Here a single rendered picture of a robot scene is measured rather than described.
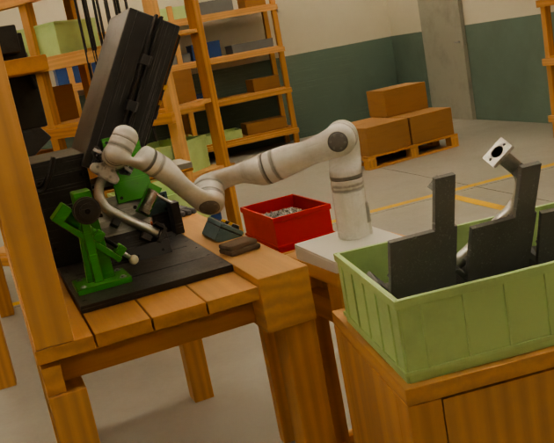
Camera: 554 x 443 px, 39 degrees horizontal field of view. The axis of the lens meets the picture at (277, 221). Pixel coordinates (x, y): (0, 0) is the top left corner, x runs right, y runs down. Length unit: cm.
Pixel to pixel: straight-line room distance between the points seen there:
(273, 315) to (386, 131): 657
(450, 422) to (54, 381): 91
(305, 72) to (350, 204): 1004
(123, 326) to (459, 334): 81
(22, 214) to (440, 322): 94
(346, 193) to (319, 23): 1019
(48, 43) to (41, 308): 398
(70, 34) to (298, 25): 684
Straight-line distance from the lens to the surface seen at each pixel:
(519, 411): 166
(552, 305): 164
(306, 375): 212
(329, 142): 217
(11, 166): 184
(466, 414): 161
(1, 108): 183
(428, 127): 883
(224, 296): 198
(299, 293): 204
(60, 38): 569
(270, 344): 294
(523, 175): 163
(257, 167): 223
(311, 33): 1228
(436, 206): 159
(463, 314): 156
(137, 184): 251
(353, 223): 223
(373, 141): 840
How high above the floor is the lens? 146
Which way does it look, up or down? 12 degrees down
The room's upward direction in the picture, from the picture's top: 11 degrees counter-clockwise
